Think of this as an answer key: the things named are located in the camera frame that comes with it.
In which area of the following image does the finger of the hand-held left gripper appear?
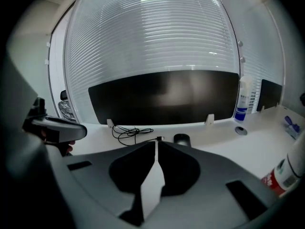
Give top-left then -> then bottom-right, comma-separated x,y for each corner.
32,116 -> 88,144

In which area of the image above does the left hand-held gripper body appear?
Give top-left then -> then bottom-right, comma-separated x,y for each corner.
22,98 -> 48,135

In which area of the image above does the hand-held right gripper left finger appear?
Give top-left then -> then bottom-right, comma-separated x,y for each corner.
61,141 -> 157,229

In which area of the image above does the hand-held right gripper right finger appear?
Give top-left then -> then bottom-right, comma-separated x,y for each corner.
145,142 -> 281,229

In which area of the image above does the grey computer mouse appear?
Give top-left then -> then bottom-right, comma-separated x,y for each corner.
173,133 -> 191,146

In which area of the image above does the person's left hand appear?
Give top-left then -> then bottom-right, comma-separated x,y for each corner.
44,139 -> 77,157

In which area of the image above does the plastic-wrapped office chair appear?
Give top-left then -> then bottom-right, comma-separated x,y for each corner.
58,100 -> 77,123

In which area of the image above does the clear water bottle red cap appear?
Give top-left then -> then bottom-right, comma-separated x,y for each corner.
261,129 -> 305,198

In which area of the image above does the white spray bottle blue label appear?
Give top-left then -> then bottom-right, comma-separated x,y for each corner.
233,75 -> 254,124

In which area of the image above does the blue tissue packet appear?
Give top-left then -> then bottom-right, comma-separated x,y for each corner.
283,115 -> 301,139

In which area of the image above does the wide black desk divider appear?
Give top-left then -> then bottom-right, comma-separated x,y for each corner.
88,70 -> 240,126

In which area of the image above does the narrow black desk divider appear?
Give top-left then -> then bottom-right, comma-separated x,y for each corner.
256,79 -> 283,113

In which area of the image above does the wide window blind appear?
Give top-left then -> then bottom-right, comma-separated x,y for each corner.
63,0 -> 242,124

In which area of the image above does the narrow window blind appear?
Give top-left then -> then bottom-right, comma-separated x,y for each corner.
211,0 -> 288,115

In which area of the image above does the round desk cable grommet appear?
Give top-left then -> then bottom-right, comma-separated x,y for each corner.
234,126 -> 248,136

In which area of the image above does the black cable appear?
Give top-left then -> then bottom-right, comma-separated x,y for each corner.
111,125 -> 165,146

